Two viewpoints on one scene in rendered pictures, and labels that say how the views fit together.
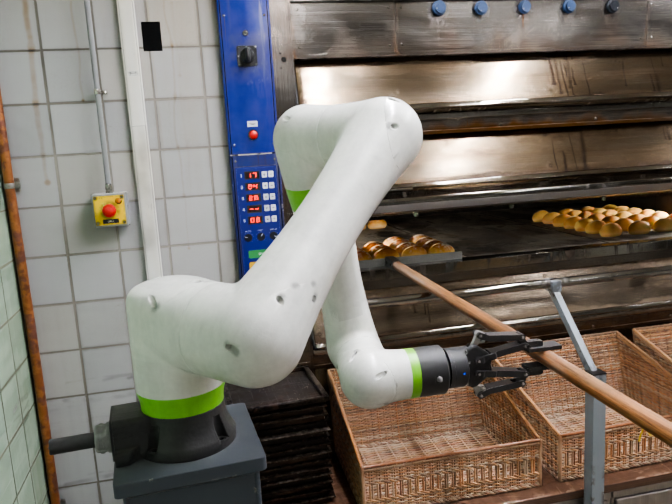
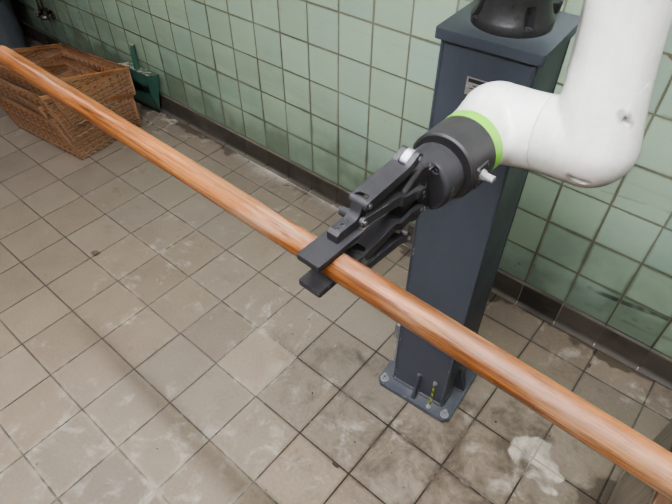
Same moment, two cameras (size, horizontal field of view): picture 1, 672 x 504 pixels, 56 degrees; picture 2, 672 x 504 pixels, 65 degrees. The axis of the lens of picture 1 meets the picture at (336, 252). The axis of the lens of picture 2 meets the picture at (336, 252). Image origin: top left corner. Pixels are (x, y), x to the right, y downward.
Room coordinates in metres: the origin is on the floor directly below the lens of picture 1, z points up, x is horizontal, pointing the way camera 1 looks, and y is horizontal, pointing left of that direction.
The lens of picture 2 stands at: (1.49, -0.62, 1.59)
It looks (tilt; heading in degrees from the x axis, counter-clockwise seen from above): 45 degrees down; 142
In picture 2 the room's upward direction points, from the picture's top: straight up
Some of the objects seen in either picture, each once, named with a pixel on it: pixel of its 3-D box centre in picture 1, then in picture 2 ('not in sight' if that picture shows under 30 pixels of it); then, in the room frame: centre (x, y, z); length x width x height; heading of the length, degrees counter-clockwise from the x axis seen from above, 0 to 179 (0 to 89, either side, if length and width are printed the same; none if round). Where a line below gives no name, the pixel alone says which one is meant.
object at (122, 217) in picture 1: (111, 209); not in sight; (1.95, 0.68, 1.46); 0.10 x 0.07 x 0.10; 102
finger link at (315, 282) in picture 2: (541, 365); (331, 270); (1.18, -0.39, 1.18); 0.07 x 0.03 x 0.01; 101
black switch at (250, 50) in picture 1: (246, 47); not in sight; (2.03, 0.24, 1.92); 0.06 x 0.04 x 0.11; 102
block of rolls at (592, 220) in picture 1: (611, 218); not in sight; (2.86, -1.25, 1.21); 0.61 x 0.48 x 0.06; 12
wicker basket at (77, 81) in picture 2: not in sight; (56, 75); (-1.39, -0.19, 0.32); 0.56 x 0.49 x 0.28; 20
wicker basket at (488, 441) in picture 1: (426, 423); not in sight; (1.92, -0.26, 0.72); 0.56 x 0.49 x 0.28; 101
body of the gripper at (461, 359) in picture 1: (466, 365); (417, 186); (1.15, -0.23, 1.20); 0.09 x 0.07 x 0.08; 101
